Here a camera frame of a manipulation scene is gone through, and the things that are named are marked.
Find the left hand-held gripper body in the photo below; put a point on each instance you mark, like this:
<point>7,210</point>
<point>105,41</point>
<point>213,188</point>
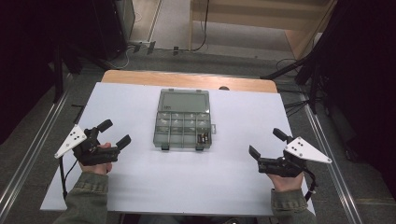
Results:
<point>93,154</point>

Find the light wooden desk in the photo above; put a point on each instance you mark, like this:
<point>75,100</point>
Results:
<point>249,18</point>

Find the metal floor rail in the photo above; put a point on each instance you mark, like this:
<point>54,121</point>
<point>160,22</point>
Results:
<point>336,174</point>
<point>28,161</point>

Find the black metal stand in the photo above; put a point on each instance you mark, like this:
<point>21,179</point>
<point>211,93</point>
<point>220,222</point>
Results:
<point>58,74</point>

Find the transparent grey compartment box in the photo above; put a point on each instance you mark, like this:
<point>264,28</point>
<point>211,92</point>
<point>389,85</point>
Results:
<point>183,102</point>

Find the white table board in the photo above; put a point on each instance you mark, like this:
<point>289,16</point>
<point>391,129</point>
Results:
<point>140,180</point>

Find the wooden table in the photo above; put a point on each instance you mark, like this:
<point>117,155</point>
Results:
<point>186,79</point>

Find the small battery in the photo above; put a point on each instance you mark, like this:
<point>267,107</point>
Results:
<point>203,137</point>
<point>207,137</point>
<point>199,138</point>

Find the small dark round object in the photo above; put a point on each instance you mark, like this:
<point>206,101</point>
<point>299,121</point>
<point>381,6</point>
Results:
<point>223,88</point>

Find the person's left hand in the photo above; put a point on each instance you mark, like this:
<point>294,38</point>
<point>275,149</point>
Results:
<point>96,169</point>

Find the black cabinet with glass door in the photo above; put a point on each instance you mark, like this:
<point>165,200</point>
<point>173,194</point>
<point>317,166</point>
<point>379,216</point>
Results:
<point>126,18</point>

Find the black tripod stand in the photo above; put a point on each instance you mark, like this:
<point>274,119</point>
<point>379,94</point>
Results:
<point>299,67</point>

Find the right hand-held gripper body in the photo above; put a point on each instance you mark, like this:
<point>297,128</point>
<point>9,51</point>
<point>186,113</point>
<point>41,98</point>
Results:
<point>280,166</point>

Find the person's right hand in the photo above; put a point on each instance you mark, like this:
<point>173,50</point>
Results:
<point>286,183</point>

